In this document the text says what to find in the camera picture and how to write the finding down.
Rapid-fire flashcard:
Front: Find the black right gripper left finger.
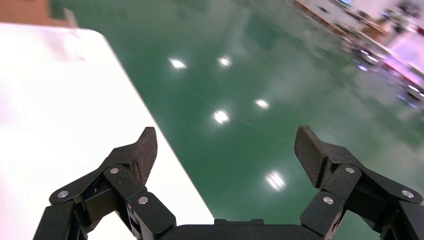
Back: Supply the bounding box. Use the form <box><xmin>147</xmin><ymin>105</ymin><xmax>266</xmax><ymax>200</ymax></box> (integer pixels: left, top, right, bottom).
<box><xmin>33</xmin><ymin>126</ymin><xmax>177</xmax><ymax>240</ymax></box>

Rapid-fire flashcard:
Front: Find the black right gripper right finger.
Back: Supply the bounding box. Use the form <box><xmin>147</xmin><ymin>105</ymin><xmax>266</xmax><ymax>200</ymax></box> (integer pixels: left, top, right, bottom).
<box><xmin>294</xmin><ymin>125</ymin><xmax>424</xmax><ymax>240</ymax></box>

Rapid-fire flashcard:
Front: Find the brown wooden table board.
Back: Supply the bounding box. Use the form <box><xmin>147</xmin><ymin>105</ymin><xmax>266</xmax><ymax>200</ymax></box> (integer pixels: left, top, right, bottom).
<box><xmin>0</xmin><ymin>0</ymin><xmax>71</xmax><ymax>28</ymax></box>

